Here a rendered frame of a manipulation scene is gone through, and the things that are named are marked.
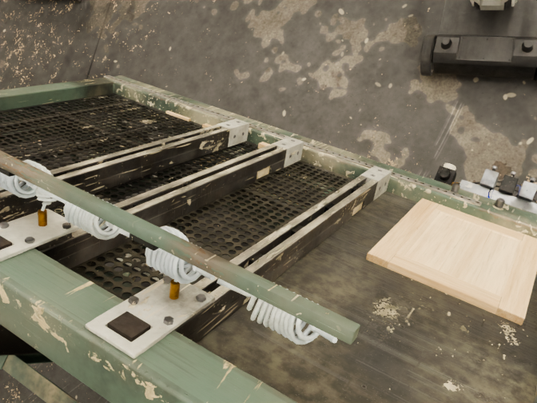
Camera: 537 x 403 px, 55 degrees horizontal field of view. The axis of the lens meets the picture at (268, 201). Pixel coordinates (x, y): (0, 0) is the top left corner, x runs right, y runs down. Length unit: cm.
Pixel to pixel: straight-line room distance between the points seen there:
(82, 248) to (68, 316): 30
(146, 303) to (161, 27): 296
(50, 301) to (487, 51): 228
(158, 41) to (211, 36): 39
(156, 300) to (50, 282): 18
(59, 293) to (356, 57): 239
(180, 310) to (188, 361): 11
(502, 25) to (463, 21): 18
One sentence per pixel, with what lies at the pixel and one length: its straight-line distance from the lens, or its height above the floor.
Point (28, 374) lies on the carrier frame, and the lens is 254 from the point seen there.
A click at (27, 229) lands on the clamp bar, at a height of 185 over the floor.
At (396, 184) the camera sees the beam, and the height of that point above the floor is 90.
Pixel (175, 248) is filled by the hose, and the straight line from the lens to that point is 73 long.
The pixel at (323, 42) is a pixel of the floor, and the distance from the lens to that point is 311.
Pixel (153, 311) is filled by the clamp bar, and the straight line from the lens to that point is 85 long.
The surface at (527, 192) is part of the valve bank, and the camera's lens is 189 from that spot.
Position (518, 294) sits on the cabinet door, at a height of 122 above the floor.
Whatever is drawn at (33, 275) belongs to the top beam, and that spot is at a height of 191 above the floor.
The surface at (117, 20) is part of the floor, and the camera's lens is 394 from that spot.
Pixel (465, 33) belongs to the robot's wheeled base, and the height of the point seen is 17.
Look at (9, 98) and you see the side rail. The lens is 211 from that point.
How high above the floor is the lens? 259
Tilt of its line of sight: 65 degrees down
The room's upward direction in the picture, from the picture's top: 57 degrees counter-clockwise
